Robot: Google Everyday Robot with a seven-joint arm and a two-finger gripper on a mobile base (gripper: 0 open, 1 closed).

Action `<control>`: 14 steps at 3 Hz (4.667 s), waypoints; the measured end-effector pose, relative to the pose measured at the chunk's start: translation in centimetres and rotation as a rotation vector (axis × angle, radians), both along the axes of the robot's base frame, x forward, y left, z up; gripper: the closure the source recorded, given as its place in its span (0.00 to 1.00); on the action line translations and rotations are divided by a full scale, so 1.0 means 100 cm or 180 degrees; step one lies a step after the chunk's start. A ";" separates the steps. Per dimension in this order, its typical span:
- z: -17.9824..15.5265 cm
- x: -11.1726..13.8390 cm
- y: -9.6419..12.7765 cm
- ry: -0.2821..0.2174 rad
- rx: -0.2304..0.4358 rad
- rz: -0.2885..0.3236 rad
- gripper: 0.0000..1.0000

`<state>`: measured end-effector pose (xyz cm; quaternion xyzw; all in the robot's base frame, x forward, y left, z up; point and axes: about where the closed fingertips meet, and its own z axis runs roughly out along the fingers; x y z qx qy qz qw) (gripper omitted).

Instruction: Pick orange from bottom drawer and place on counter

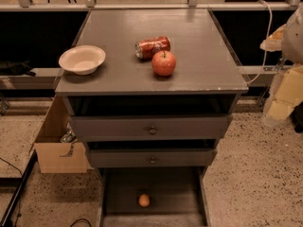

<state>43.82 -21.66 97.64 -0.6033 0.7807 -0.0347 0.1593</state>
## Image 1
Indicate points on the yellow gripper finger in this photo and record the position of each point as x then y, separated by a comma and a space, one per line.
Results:
286, 92
273, 42

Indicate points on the small orange fruit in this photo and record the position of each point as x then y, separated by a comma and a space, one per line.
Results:
144, 200

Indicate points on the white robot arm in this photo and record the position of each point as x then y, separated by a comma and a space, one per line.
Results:
292, 41

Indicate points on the grey top drawer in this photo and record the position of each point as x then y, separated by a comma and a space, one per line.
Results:
147, 128

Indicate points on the grey wooden drawer cabinet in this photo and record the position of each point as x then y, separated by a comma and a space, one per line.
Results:
205, 81

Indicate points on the grey middle drawer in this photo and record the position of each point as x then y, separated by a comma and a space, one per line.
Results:
150, 157

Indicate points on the grey open bottom drawer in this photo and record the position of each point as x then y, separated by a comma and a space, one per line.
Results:
177, 197

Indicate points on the red apple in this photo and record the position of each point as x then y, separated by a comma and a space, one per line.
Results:
163, 63

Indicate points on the red soda can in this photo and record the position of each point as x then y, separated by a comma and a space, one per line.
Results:
145, 49

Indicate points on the white paper bowl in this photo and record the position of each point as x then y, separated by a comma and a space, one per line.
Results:
82, 60

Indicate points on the brown cardboard box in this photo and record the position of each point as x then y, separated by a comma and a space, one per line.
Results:
57, 149

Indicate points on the black object on ledge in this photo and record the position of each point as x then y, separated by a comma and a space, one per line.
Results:
16, 68

